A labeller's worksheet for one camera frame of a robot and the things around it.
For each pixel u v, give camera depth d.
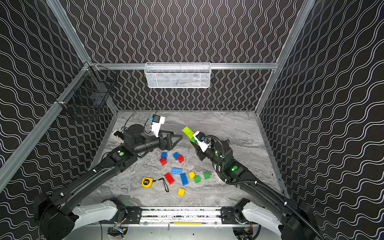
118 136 1.03
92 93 0.98
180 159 0.92
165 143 0.61
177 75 1.13
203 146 0.63
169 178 0.86
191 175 0.86
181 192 0.80
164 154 0.92
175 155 0.92
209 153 0.64
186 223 0.74
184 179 0.86
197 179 0.86
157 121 0.62
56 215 0.37
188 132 0.71
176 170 0.88
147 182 0.84
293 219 0.39
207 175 0.87
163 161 0.90
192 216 0.76
